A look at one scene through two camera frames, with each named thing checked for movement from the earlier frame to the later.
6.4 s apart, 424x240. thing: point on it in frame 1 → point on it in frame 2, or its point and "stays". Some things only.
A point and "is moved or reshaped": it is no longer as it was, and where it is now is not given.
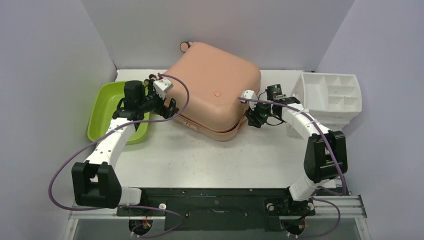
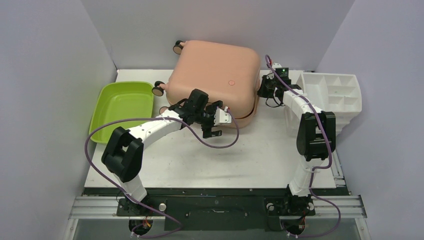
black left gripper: (165, 112) → (206, 129)
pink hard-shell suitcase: (217, 79) is moved or reshaped
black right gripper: (254, 114) → (263, 88)
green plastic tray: (104, 103) stays
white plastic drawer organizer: (334, 100) stays
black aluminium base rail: (226, 208) stays
